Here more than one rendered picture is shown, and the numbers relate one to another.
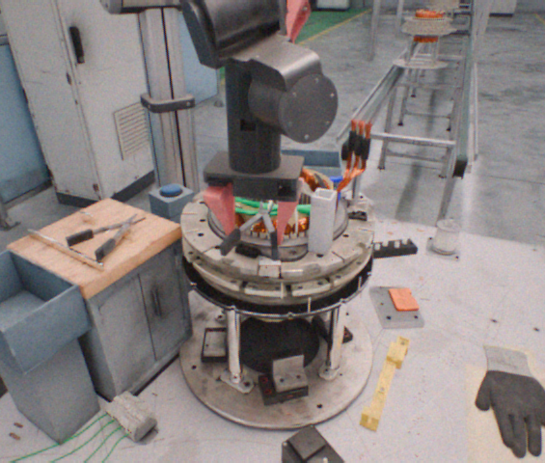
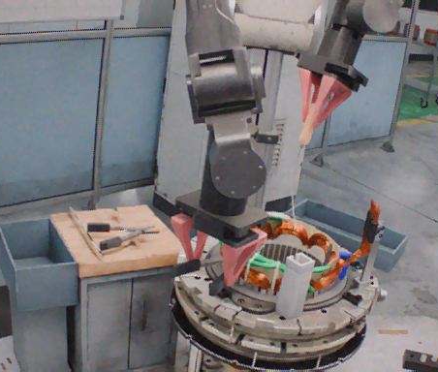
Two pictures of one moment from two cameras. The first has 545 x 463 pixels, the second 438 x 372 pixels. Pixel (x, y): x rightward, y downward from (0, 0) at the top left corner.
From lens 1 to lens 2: 0.35 m
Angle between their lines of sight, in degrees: 25
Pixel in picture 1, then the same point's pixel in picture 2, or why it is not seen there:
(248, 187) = (203, 223)
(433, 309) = not seen: outside the picture
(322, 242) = (287, 305)
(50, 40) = not seen: hidden behind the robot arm
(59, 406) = (36, 356)
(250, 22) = (226, 98)
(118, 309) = (105, 300)
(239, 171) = (202, 207)
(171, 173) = not seen: hidden behind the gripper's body
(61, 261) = (77, 241)
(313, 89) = (241, 158)
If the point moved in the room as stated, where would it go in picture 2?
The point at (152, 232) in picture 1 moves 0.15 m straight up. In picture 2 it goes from (160, 248) to (168, 165)
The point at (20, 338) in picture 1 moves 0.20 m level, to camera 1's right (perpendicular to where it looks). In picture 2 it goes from (24, 282) to (124, 333)
